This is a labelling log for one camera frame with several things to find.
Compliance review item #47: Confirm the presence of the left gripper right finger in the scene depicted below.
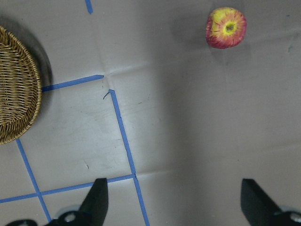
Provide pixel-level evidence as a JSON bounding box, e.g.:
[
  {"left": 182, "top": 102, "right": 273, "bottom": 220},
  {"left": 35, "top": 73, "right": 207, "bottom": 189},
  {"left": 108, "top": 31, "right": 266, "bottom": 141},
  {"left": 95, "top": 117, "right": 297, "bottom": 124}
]
[{"left": 240, "top": 178, "right": 301, "bottom": 226}]

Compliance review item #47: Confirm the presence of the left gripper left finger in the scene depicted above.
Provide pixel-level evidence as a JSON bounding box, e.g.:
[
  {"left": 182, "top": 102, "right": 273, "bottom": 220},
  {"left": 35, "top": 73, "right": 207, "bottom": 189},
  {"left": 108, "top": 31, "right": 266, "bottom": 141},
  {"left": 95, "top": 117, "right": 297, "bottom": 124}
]
[{"left": 4, "top": 178, "right": 109, "bottom": 226}]

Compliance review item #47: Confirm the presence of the red yellow apple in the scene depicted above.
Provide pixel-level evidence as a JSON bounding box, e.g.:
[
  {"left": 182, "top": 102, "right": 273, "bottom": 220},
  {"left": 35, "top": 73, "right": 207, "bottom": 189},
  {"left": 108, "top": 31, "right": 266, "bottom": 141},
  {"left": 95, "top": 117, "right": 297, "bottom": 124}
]
[{"left": 206, "top": 7, "right": 247, "bottom": 49}]

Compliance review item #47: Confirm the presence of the woven wicker basket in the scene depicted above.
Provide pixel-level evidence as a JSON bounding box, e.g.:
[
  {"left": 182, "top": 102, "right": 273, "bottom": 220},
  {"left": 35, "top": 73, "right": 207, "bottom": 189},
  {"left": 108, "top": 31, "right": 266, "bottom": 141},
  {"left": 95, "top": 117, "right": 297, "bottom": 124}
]
[{"left": 0, "top": 27, "right": 42, "bottom": 144}]

